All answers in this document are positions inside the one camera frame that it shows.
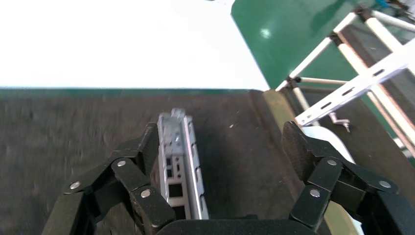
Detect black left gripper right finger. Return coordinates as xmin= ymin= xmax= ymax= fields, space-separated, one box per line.
xmin=281 ymin=120 xmax=415 ymax=235

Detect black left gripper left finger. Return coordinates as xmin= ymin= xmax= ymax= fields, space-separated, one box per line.
xmin=40 ymin=122 xmax=177 ymax=235

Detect silver metal bracket part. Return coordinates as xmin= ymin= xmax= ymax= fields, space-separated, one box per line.
xmin=156 ymin=107 xmax=210 ymax=221

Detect black tray container gold rim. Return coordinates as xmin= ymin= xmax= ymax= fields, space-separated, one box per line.
xmin=0 ymin=88 xmax=361 ymax=235

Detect white metal shelf rack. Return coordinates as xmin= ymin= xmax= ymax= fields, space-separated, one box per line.
xmin=294 ymin=38 xmax=415 ymax=127

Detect small metal handle piece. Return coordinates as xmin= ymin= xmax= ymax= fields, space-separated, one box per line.
xmin=328 ymin=112 xmax=352 ymax=133

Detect pipe frame cart black shelves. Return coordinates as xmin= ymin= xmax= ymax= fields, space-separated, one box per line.
xmin=276 ymin=0 xmax=415 ymax=168

